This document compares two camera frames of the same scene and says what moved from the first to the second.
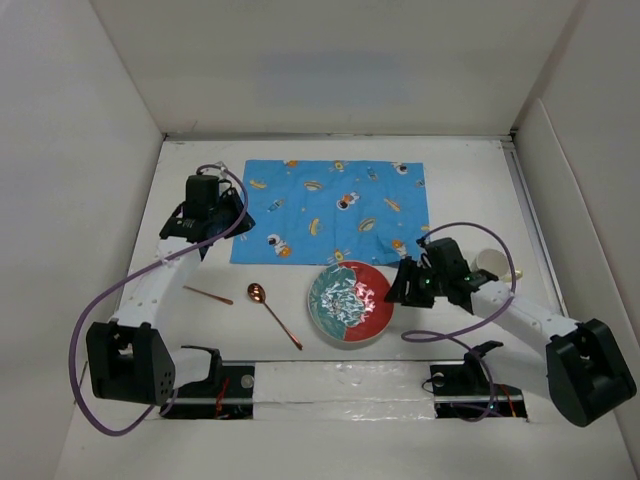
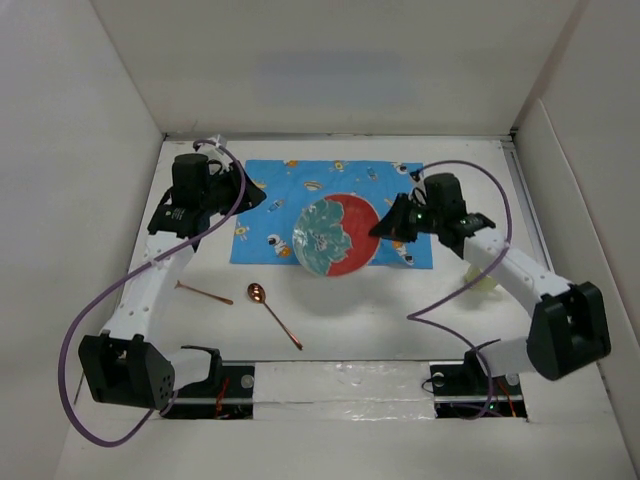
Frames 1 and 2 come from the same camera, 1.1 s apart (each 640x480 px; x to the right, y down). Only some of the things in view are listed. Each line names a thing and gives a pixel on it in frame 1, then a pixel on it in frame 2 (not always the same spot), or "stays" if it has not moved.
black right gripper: (408, 272) -> (393, 222)
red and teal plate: (347, 301) -> (331, 235)
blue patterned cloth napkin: (319, 212) stays
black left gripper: (229, 198) -> (230, 176)
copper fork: (209, 295) stays
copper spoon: (258, 293) stays
